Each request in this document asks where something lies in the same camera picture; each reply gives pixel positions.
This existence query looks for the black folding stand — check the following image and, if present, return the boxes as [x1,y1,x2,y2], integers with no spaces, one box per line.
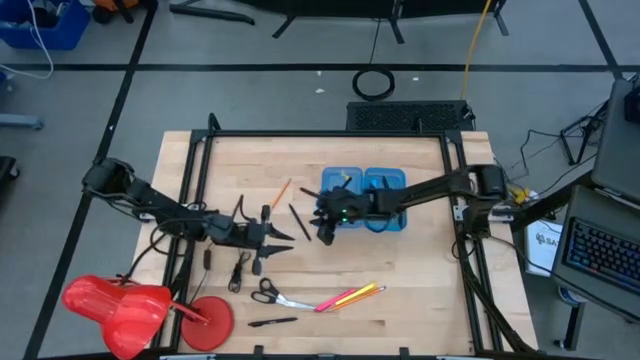
[559,99,609,166]

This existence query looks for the white cable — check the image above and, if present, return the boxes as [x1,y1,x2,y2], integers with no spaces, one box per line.
[0,0,55,80]

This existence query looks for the black partition screen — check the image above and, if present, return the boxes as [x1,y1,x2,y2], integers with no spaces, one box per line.
[169,0,509,45]

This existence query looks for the yellow highlighter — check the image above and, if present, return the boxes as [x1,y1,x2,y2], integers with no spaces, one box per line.
[327,282,377,309]

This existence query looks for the laptop with lit keyboard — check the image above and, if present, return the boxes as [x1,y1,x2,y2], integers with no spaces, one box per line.
[551,184,640,321]

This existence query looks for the blue plastic pencil box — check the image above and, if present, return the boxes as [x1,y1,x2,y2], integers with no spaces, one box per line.
[319,166,408,233]

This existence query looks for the black pen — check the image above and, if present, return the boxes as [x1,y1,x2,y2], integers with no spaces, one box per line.
[288,203,312,243]
[248,317,299,329]

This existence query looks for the orange and black bag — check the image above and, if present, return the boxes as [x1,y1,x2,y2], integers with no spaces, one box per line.
[91,0,151,24]

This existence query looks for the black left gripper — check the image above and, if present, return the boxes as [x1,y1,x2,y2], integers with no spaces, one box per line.
[214,204,296,277]

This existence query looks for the yellow cable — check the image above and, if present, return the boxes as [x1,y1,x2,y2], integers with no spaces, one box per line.
[459,0,494,101]

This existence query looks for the black metal table frame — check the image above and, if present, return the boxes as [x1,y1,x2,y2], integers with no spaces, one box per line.
[149,112,536,360]

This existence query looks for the grey closed laptop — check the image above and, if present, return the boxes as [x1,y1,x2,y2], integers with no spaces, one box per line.
[591,78,640,204]

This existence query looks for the pink highlighter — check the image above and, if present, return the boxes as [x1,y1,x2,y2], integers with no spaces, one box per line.
[314,288,357,313]

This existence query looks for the coiled black cable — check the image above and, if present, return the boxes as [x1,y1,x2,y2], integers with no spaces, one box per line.
[351,67,396,102]

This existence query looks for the orange pencil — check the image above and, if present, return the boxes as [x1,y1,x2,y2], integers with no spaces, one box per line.
[332,285,387,312]
[271,178,293,209]

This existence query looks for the black-handled steel scissors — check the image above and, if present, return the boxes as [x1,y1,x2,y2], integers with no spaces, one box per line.
[250,277,317,311]

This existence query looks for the blue storage bin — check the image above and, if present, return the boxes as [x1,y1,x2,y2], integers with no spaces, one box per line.
[0,0,91,51]

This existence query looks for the black perforated computer case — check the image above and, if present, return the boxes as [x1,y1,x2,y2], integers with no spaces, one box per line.
[346,99,476,133]

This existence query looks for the white printed box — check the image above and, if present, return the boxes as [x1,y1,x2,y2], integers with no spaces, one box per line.
[524,218,566,277]

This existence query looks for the red desk lamp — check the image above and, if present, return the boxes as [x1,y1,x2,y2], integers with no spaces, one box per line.
[61,273,235,360]

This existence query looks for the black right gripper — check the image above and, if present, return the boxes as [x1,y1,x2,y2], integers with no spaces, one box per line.
[309,188,374,247]

